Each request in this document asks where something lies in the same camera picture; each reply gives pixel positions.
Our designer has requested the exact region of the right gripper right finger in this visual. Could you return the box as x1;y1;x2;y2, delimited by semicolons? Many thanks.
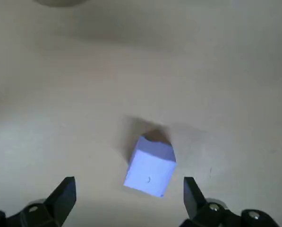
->
178;176;282;227

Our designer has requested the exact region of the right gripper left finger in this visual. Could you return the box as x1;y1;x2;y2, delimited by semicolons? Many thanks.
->
0;176;77;227

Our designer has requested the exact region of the purple foam block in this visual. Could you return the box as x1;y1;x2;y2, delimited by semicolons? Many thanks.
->
123;128;177;198

